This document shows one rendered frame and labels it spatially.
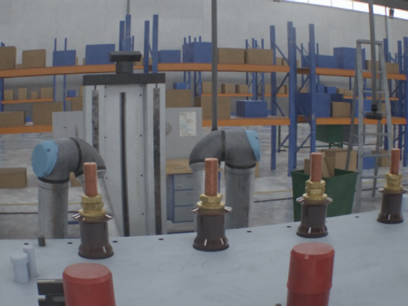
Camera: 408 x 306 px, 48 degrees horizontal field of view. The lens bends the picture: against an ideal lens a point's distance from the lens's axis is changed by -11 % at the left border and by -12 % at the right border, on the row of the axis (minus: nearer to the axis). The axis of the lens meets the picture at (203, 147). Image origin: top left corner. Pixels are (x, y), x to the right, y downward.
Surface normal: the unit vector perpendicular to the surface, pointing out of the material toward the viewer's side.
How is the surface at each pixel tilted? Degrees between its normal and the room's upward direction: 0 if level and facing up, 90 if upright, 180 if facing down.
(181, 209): 90
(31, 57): 90
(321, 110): 90
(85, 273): 4
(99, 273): 4
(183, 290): 0
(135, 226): 90
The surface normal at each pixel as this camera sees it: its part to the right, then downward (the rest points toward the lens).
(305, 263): -0.43, 0.09
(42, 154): -0.61, -0.04
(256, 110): 0.28, 0.11
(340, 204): 0.56, 0.17
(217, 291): 0.00, -0.99
